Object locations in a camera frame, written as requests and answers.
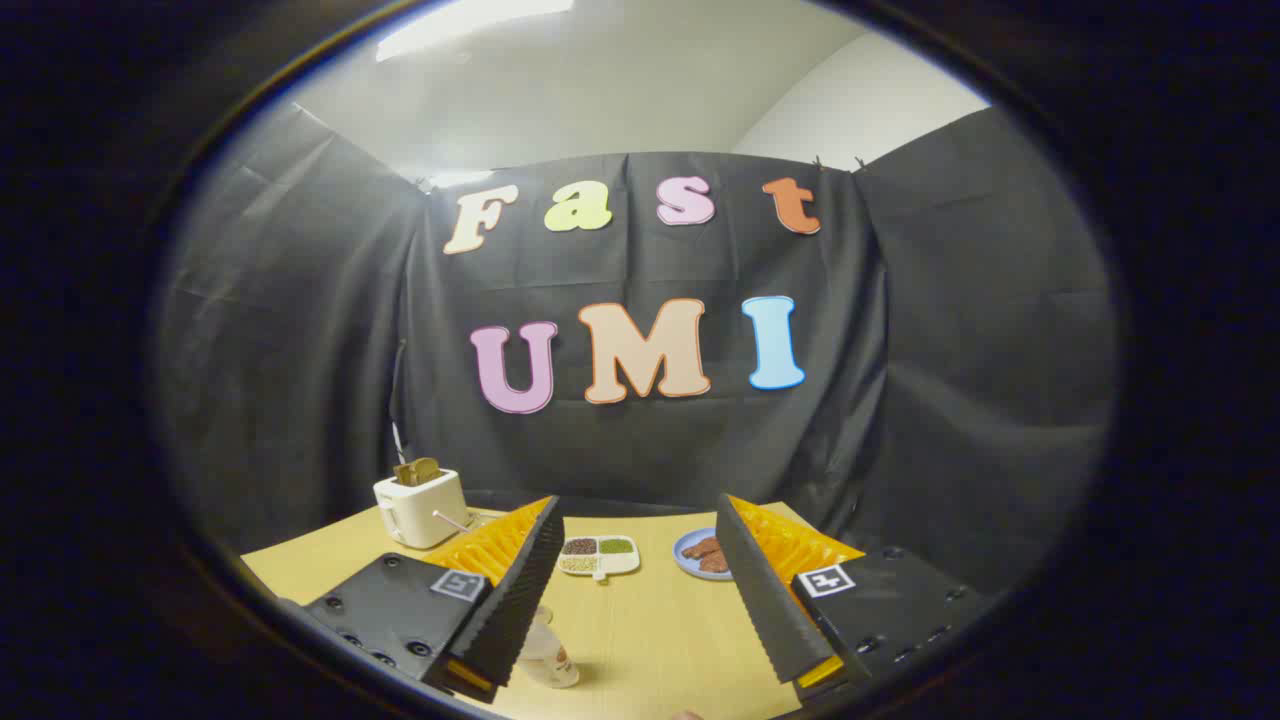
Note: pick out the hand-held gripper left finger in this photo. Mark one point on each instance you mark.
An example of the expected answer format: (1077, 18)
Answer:
(520, 600)

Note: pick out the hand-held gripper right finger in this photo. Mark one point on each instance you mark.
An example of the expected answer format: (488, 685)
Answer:
(765, 600)

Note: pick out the clear plastic bottle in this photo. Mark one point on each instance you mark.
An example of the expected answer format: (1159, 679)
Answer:
(555, 660)

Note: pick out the brown meat piece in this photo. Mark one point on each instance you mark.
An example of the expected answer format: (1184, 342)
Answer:
(700, 547)
(715, 564)

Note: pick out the blue plate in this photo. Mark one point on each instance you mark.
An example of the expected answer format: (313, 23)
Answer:
(685, 562)

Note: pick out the white divided dish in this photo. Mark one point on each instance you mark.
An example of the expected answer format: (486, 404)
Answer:
(598, 555)

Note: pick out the striped straw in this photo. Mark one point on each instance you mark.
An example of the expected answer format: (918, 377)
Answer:
(450, 520)

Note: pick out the wooden table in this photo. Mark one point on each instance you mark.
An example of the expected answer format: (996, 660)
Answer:
(650, 640)

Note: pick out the white toaster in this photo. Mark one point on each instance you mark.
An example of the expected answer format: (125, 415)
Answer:
(420, 510)

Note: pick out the toast slice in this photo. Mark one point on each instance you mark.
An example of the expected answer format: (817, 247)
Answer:
(417, 471)

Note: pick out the black backdrop cloth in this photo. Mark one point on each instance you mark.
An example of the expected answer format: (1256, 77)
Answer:
(300, 350)

